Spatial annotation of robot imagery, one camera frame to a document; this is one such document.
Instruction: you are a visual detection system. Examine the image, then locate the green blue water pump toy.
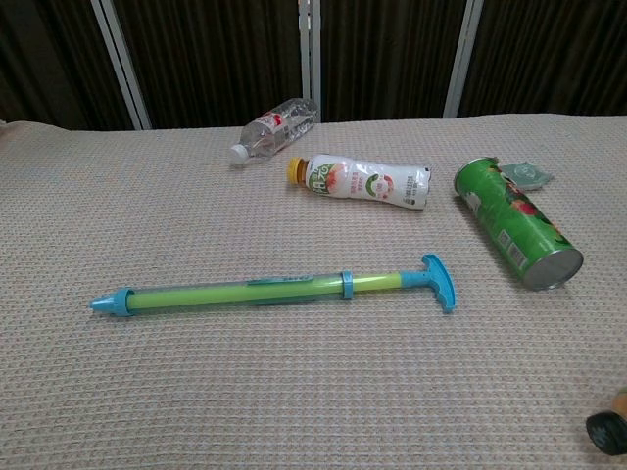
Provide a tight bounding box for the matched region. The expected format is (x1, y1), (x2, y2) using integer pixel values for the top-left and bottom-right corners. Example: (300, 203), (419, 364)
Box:
(128, 253), (459, 314)

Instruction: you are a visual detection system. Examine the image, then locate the white drink bottle yellow cap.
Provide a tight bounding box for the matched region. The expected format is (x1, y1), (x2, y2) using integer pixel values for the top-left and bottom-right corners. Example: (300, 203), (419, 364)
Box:
(286, 154), (432, 211)

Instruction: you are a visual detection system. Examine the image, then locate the clear plastic water bottle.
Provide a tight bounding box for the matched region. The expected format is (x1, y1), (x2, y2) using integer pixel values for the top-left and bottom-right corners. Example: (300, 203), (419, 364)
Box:
(228, 97), (319, 166)

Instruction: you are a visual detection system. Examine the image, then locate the beige woven tablecloth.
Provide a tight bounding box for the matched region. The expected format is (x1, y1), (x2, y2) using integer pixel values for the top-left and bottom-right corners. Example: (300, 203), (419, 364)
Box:
(0, 113), (627, 470)

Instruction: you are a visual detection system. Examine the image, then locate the dark brown screen panel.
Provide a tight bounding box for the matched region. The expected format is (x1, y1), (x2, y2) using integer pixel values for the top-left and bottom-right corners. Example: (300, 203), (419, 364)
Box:
(0, 0), (136, 132)
(458, 0), (627, 118)
(318, 0), (465, 123)
(111, 0), (306, 130)

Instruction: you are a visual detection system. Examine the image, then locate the green chips can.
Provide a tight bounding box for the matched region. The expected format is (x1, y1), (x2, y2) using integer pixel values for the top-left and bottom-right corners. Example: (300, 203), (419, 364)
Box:
(452, 155), (585, 292)

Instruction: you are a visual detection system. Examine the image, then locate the grey-green foil lid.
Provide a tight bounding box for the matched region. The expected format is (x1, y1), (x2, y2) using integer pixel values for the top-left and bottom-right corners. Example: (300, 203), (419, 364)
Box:
(498, 160), (555, 191)

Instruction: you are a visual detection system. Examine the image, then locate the black orange round object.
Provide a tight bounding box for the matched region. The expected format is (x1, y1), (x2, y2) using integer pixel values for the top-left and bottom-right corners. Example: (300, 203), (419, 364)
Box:
(585, 385), (627, 464)

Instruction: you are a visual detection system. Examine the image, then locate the white screen frame post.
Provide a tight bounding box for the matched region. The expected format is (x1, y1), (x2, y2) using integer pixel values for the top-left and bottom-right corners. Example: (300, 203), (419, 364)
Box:
(297, 0), (322, 115)
(89, 0), (152, 131)
(442, 0), (485, 118)

